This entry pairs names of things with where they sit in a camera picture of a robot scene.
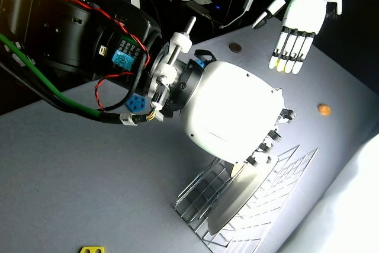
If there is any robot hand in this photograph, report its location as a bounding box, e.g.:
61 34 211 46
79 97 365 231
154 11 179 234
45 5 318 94
179 49 297 178
252 0 326 75

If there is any white plate with black rim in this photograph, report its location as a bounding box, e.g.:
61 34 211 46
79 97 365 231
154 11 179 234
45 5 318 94
207 155 279 236

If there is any orange toy pastry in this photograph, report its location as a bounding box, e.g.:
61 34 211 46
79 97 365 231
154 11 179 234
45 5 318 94
317 103 332 117

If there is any blue pentagon block with holes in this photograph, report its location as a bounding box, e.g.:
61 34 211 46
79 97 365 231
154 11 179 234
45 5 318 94
126 94 147 114

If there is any black power adapter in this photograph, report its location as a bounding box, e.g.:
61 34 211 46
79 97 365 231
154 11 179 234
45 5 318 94
186 0 213 17

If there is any grey table cloth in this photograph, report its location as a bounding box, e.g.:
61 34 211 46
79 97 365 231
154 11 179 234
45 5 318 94
0 23 379 253

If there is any yellow two-hole block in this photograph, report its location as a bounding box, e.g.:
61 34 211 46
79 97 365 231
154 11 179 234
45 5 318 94
78 246 107 253

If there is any white wire dish rack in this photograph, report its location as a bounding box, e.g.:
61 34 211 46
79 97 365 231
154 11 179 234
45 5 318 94
171 145 319 249

